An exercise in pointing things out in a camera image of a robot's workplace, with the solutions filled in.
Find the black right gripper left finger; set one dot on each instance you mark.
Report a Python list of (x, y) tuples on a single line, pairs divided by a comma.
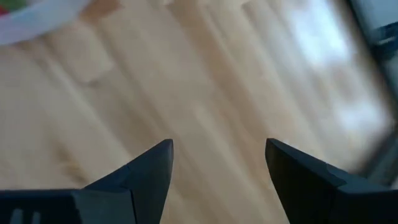
[(140, 186)]

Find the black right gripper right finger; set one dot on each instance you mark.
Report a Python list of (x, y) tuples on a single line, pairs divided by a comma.
[(304, 186)]

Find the clear plastic tupperware container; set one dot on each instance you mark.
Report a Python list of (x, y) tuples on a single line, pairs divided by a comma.
[(37, 21)]

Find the green toy bell pepper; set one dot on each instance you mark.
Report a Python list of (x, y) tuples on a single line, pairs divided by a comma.
[(12, 3)]

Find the black aluminium table frame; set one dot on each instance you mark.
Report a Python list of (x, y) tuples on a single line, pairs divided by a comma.
[(368, 40)]

